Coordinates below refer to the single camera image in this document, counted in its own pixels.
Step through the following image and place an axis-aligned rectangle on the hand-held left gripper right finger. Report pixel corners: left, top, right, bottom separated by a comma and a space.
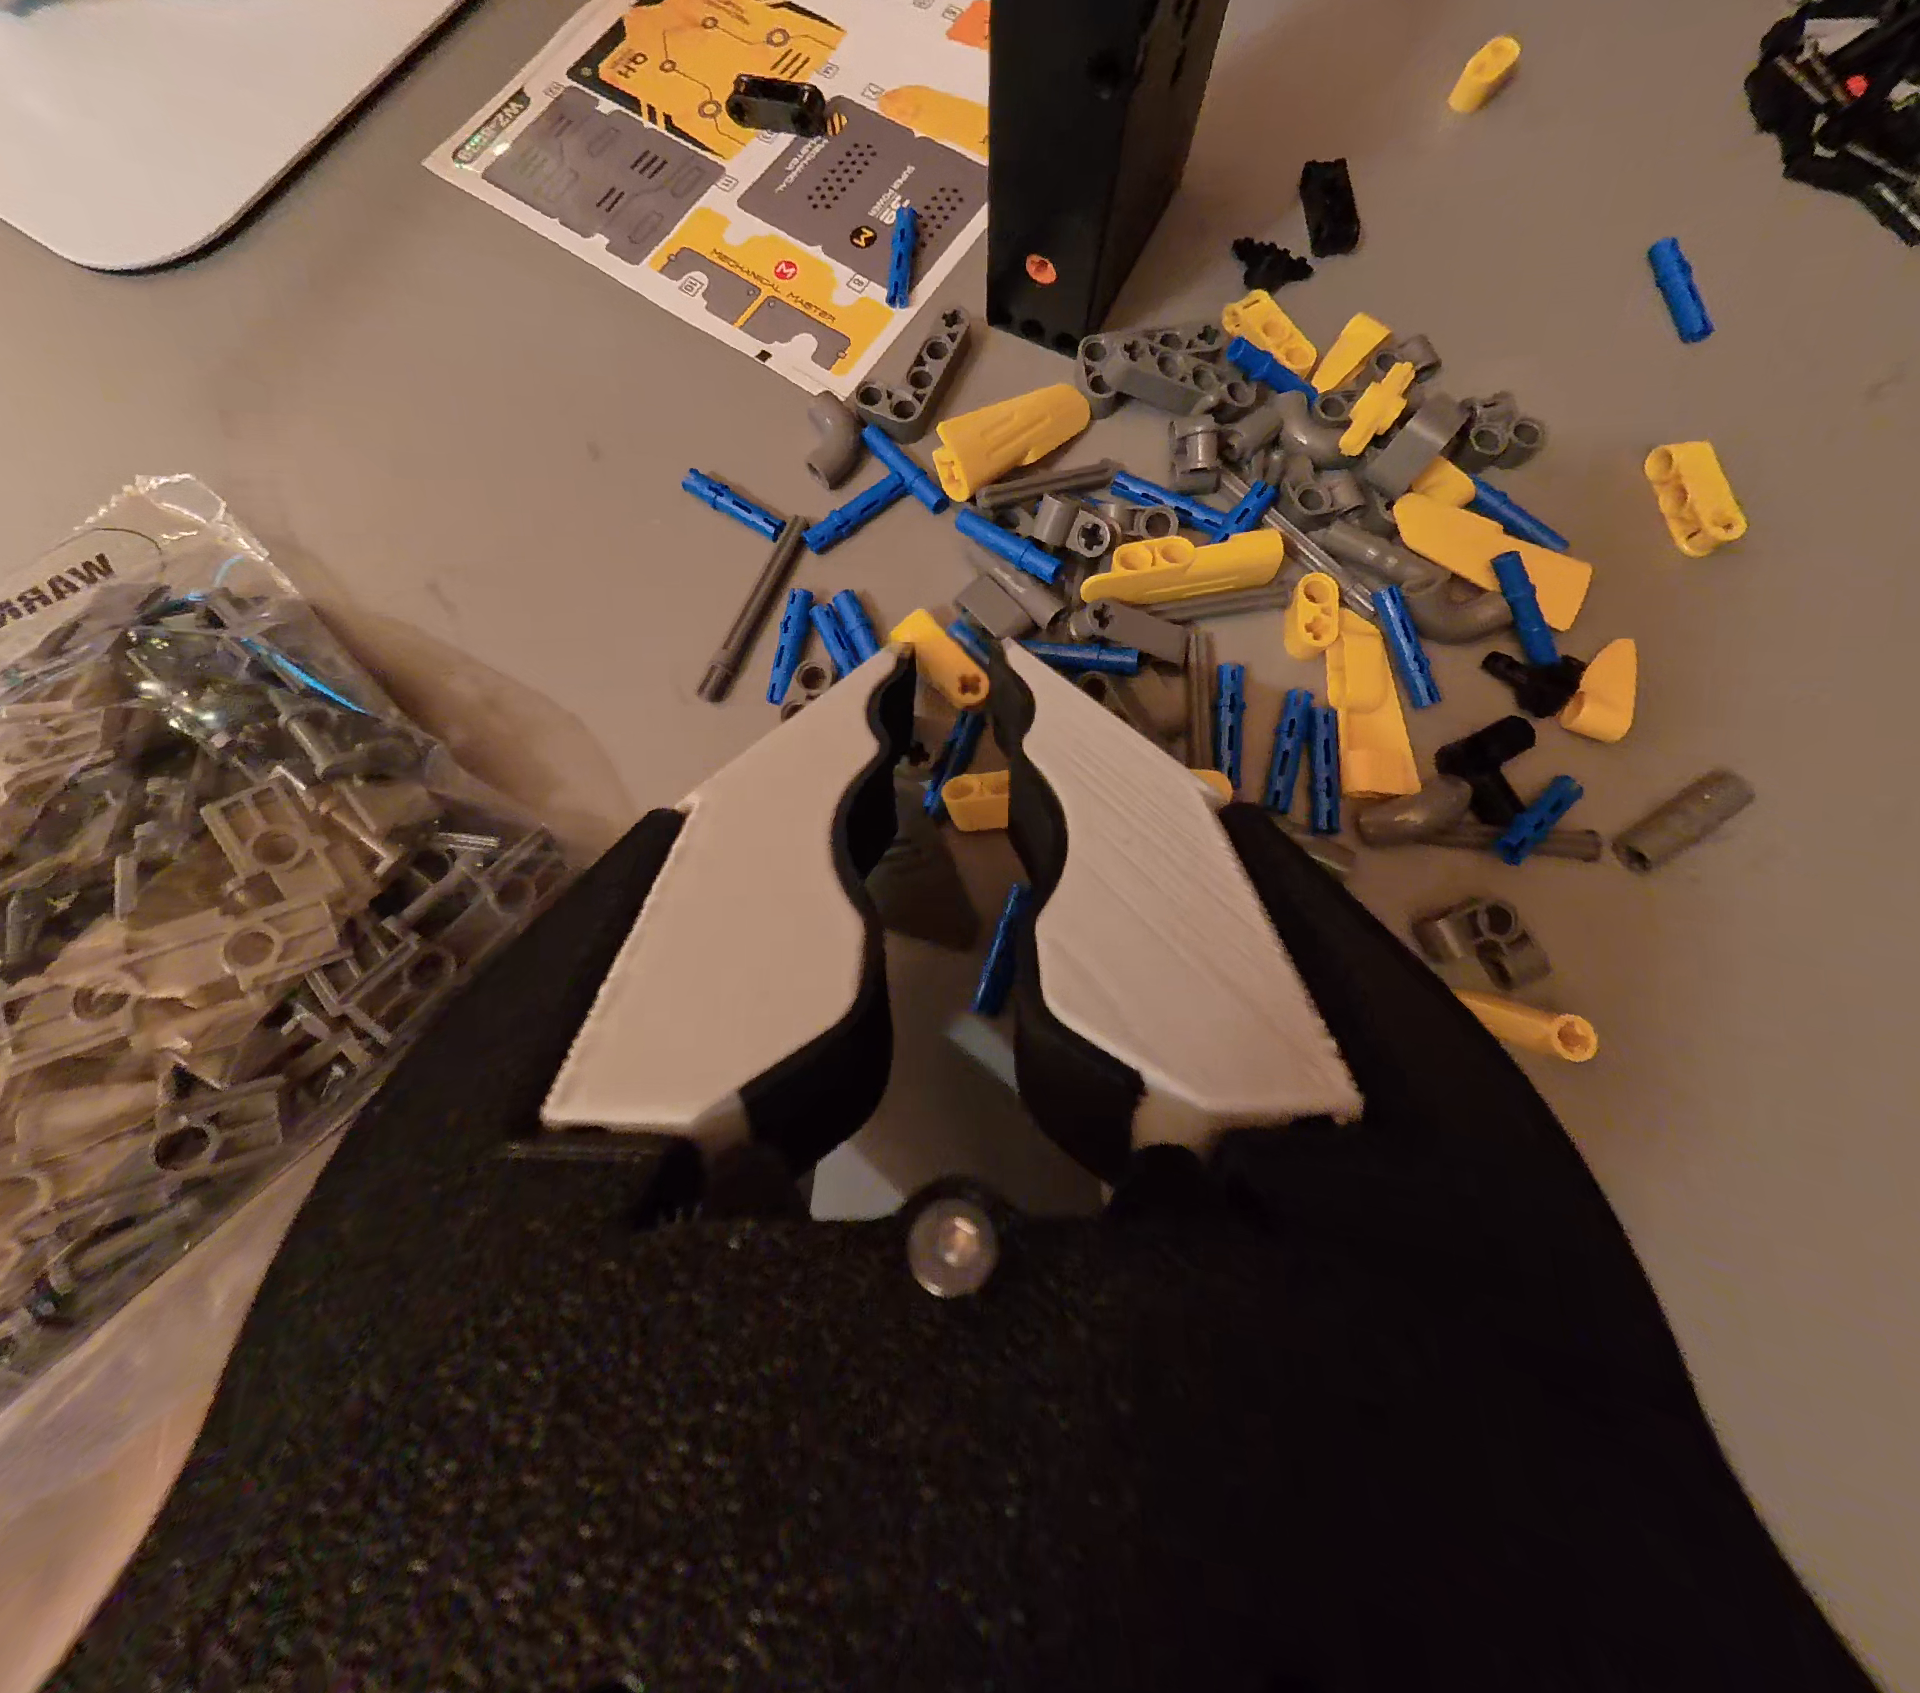
997, 641, 1367, 1181

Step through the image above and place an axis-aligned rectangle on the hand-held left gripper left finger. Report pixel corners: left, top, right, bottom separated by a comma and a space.
539, 646, 920, 1158

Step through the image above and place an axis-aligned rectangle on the clear bag of grey pieces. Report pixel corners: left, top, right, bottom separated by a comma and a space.
0, 470, 583, 1393

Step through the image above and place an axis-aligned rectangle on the white plastic bag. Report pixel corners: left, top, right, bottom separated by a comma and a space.
0, 604, 640, 1604

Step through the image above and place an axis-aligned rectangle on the black perforated block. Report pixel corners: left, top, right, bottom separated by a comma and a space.
982, 0, 1291, 356

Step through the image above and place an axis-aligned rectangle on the pile of plastic building pieces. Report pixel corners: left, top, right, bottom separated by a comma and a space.
681, 160, 1750, 1065

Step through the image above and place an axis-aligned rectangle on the dark grey tube piece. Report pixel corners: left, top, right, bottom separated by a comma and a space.
1611, 770, 1758, 872

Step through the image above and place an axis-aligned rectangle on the printed sticker sheet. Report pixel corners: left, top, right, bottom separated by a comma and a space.
421, 0, 999, 397

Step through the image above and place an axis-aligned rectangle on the white metal book stand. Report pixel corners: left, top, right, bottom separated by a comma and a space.
0, 0, 683, 272

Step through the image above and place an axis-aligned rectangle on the pile of black red pins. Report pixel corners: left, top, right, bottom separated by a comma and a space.
1741, 0, 1920, 247

